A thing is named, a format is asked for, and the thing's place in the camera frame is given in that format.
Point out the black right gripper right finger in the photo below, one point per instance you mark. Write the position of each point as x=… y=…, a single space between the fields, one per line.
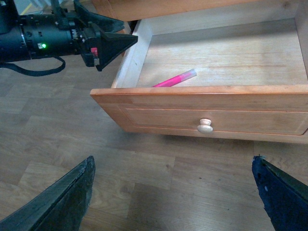
x=285 y=198

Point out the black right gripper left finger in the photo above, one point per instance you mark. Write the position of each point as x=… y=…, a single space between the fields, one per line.
x=61 y=207

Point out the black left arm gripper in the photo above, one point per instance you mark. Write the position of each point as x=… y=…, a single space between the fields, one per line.
x=97 y=48

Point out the pink highlighter marker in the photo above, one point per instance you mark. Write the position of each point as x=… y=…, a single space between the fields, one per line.
x=177 y=79

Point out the wooden drawer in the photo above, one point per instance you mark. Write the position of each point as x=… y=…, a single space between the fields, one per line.
x=251 y=83

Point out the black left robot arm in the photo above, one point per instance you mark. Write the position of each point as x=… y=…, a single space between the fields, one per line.
x=26 y=37

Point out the light wooden nightstand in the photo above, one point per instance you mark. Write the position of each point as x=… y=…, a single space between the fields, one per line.
x=158 y=17

